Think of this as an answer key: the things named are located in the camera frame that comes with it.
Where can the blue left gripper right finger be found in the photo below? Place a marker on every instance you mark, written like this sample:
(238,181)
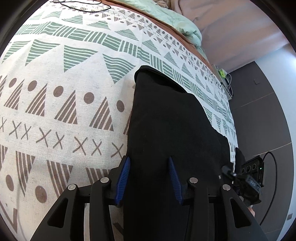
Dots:
(176,184)

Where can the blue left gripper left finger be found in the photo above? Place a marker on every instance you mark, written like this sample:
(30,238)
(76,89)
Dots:
(122,179)

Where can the black polo shirt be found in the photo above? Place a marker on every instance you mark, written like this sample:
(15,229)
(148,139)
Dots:
(168,126)

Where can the right hand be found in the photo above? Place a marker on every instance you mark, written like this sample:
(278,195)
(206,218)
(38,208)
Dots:
(249,207)

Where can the white patterned bed blanket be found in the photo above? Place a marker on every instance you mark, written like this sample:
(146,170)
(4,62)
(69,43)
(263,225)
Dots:
(66,97)

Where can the white power strip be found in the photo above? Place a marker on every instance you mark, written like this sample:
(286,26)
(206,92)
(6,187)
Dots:
(225,80)

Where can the pink curtain right panel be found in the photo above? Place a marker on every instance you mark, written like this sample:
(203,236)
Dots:
(234,33)

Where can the mint green duvet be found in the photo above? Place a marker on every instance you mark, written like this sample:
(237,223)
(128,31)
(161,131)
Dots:
(160,10)

